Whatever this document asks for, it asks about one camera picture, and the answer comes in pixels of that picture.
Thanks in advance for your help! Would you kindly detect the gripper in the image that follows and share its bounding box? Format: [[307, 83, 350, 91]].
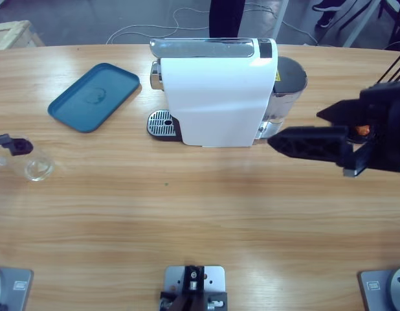
[[267, 80, 400, 178]]

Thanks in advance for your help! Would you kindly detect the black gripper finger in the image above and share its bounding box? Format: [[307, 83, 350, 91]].
[[0, 133, 34, 157]]

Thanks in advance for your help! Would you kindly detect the clear drinking glass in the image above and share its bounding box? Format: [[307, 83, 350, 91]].
[[0, 134, 56, 182]]

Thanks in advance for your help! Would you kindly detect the silver coffee machine lever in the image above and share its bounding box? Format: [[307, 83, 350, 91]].
[[150, 38, 256, 59]]

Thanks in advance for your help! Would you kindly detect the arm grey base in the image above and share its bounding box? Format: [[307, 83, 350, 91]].
[[357, 266, 400, 311], [0, 265, 35, 311]]

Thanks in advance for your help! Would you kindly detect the white capsule coffee machine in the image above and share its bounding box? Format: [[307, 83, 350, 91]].
[[150, 38, 279, 148]]

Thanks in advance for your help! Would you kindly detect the water tank with black lid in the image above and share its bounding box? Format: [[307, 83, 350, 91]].
[[266, 56, 309, 126]]

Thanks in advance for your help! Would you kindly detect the blue rectangular serving tray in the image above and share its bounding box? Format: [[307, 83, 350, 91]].
[[47, 62, 142, 134]]

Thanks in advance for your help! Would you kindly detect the person with dark sneakers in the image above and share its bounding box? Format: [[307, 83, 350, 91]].
[[311, 0, 340, 29]]

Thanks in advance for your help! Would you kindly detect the wooden crate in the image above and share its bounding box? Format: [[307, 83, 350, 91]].
[[0, 19, 46, 52]]

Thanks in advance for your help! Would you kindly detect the person in black trousers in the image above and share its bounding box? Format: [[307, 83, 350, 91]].
[[208, 0, 247, 39]]

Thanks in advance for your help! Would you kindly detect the black wire capsule holder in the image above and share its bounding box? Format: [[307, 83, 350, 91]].
[[344, 53, 400, 145]]

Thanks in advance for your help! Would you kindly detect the white metal frame leg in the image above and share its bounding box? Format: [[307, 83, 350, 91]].
[[342, 0, 382, 49]]

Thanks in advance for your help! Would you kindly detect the white metal post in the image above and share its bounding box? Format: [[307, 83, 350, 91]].
[[270, 0, 290, 40]]

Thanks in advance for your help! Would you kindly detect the black chair frame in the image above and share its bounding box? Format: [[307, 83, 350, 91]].
[[377, 0, 400, 39]]

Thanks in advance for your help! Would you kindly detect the white floor cable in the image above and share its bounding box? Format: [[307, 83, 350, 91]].
[[106, 0, 318, 45]]

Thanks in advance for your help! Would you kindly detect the centre metal mount plate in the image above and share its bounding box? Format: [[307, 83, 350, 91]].
[[159, 264, 228, 311]]

